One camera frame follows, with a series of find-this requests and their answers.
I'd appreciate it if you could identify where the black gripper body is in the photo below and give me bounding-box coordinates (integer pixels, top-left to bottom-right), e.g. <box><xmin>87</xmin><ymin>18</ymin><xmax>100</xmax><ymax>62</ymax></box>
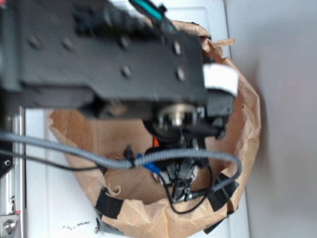
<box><xmin>145</xmin><ymin>104</ymin><xmax>235</xmax><ymax>202</ymax></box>

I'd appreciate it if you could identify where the white paper ball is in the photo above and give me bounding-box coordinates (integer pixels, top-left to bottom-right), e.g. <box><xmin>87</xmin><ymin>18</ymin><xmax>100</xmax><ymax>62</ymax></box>
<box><xmin>153</xmin><ymin>173</ymin><xmax>165</xmax><ymax>185</ymax></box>

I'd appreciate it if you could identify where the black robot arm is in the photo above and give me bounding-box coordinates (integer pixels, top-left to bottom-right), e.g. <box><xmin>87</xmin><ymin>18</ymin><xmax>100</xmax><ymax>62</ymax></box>
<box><xmin>0</xmin><ymin>0</ymin><xmax>242</xmax><ymax>202</ymax></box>

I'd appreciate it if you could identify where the orange toy carrot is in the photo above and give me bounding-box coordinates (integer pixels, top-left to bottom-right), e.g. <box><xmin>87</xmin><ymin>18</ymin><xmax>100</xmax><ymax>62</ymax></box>
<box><xmin>153</xmin><ymin>137</ymin><xmax>159</xmax><ymax>147</ymax></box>

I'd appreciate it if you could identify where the brown paper bag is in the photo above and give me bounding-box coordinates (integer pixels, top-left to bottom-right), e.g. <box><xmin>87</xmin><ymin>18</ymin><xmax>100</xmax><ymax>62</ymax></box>
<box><xmin>48</xmin><ymin>18</ymin><xmax>262</xmax><ymax>238</ymax></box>

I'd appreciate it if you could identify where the grey braided cable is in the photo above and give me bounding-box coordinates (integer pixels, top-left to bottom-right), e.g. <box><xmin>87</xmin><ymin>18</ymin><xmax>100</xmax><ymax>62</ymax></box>
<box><xmin>0</xmin><ymin>132</ymin><xmax>242</xmax><ymax>199</ymax></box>

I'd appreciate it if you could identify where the thin black wire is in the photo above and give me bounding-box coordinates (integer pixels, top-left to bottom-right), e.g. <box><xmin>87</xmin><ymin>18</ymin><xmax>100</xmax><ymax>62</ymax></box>
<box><xmin>0</xmin><ymin>155</ymin><xmax>213</xmax><ymax>214</ymax></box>

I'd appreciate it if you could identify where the aluminium rail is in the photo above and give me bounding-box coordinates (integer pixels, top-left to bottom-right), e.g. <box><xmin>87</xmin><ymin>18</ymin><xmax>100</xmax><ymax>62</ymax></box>
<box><xmin>0</xmin><ymin>106</ymin><xmax>27</xmax><ymax>238</ymax></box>

